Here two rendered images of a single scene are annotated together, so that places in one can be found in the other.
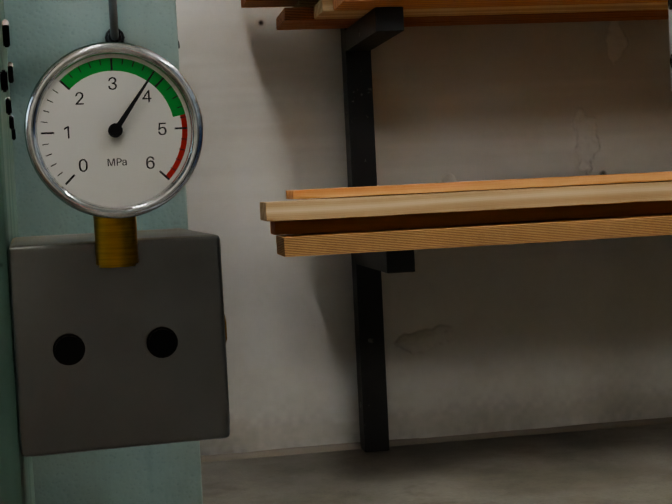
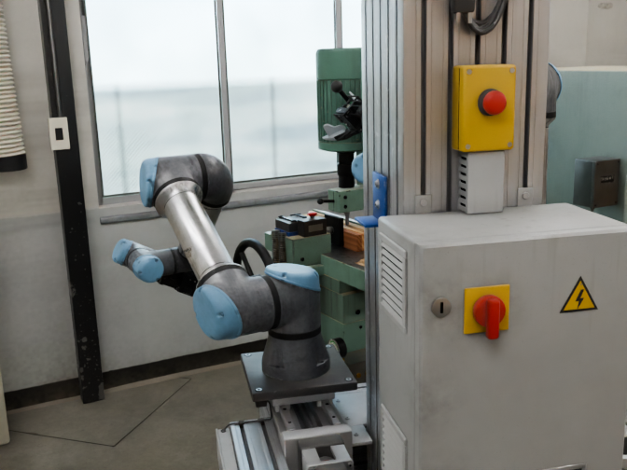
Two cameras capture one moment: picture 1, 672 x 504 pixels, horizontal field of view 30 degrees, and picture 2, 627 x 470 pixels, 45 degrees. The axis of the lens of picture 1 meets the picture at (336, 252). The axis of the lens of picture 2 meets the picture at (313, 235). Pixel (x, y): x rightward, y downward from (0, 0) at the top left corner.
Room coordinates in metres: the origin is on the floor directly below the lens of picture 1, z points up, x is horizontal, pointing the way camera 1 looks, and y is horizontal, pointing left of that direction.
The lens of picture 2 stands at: (-0.19, -1.85, 1.49)
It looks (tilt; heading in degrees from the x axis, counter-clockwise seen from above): 13 degrees down; 73
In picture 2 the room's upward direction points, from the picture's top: 2 degrees counter-clockwise
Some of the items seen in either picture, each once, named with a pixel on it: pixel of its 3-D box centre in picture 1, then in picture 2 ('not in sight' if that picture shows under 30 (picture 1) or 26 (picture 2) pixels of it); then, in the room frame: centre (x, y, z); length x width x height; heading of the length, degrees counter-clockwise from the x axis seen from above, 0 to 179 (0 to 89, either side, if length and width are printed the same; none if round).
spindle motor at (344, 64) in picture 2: not in sight; (344, 99); (0.61, 0.38, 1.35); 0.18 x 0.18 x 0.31
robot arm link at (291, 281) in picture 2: not in sight; (290, 296); (0.21, -0.36, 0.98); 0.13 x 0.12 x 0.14; 12
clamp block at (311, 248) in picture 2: not in sight; (300, 246); (0.43, 0.31, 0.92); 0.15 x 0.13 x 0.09; 104
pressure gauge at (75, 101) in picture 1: (113, 158); (338, 351); (0.47, 0.08, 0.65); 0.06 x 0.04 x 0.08; 104
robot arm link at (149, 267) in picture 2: not in sight; (151, 264); (-0.03, 0.24, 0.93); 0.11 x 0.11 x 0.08; 12
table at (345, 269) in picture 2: not in sight; (325, 255); (0.51, 0.33, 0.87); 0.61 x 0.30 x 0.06; 104
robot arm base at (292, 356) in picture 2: not in sight; (295, 345); (0.22, -0.36, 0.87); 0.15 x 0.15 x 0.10
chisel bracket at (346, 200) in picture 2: not in sight; (352, 200); (0.63, 0.39, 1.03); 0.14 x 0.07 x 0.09; 14
